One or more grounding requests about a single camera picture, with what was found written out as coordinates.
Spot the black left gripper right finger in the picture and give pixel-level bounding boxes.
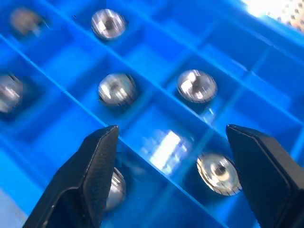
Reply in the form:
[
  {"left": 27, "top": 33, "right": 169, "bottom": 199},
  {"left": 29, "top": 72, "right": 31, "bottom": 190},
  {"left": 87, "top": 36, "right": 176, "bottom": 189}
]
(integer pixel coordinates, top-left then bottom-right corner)
[{"left": 225, "top": 123, "right": 304, "bottom": 228}]

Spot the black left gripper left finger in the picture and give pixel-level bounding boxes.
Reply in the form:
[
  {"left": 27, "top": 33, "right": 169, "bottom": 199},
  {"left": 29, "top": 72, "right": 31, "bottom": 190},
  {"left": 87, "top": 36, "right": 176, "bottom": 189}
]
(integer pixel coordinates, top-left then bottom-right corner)
[{"left": 22, "top": 125, "right": 119, "bottom": 228}]

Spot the metal nut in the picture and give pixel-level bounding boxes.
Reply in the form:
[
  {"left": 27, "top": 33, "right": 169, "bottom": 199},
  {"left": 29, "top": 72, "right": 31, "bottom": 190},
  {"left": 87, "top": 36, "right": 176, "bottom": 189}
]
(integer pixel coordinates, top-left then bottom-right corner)
[
  {"left": 91, "top": 9, "right": 127, "bottom": 40},
  {"left": 177, "top": 69, "right": 219, "bottom": 104},
  {"left": 196, "top": 152, "right": 242, "bottom": 197},
  {"left": 9, "top": 7, "right": 45, "bottom": 36},
  {"left": 0, "top": 75, "right": 24, "bottom": 114},
  {"left": 98, "top": 73, "right": 137, "bottom": 107},
  {"left": 105, "top": 167, "right": 127, "bottom": 212}
]

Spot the blue compartment tray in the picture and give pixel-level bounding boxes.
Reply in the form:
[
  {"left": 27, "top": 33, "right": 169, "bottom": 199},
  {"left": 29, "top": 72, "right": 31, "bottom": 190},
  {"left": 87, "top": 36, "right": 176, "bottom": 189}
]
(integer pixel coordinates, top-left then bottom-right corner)
[{"left": 0, "top": 0, "right": 304, "bottom": 228}]

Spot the perforated metal tray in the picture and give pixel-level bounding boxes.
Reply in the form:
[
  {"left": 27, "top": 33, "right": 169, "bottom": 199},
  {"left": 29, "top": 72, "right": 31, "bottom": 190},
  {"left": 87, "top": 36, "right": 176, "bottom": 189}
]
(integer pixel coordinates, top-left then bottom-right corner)
[{"left": 239, "top": 0, "right": 304, "bottom": 31}]

